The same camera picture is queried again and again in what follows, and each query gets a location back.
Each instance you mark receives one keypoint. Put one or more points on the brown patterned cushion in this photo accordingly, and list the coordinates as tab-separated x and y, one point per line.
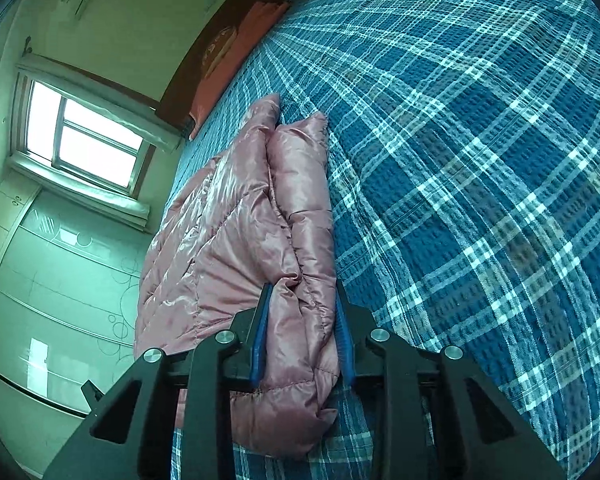
219	50

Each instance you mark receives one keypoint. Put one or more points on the dark wooden headboard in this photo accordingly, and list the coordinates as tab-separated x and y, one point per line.
190	77

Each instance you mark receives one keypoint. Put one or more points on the orange pillow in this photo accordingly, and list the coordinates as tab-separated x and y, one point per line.
252	25

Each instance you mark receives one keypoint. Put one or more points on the pink puffer jacket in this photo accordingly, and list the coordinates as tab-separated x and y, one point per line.
230	240

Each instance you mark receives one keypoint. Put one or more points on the pale green curtain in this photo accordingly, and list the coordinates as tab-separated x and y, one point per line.
110	102
90	202

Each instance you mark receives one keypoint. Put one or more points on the bed with blue plaid sheet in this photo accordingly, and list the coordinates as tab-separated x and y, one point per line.
455	160

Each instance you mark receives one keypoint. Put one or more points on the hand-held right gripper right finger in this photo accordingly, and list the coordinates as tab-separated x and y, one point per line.
344	345

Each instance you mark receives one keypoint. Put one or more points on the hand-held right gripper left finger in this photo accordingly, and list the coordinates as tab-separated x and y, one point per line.
259	345

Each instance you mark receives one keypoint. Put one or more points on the small white-framed window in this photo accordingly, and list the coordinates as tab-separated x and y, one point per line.
90	135

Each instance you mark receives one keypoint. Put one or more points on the white wardrobe with circle pattern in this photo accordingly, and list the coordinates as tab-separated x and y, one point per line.
55	300

